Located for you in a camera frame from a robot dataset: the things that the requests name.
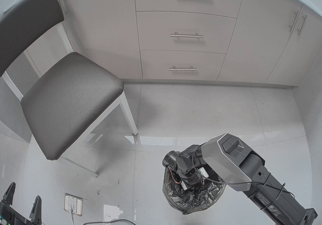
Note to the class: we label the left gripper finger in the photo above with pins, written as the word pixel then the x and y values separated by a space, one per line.
pixel 36 209
pixel 9 193

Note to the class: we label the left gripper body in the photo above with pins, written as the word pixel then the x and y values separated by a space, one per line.
pixel 12 216

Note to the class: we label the black plastic bag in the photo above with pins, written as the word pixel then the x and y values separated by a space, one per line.
pixel 196 197

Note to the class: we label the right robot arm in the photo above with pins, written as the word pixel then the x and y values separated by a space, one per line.
pixel 226 161

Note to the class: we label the grey padded white-legged chair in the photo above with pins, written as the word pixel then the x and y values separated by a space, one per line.
pixel 70 98

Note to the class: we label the beige cabinet with drawers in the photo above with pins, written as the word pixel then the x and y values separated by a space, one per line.
pixel 186 12

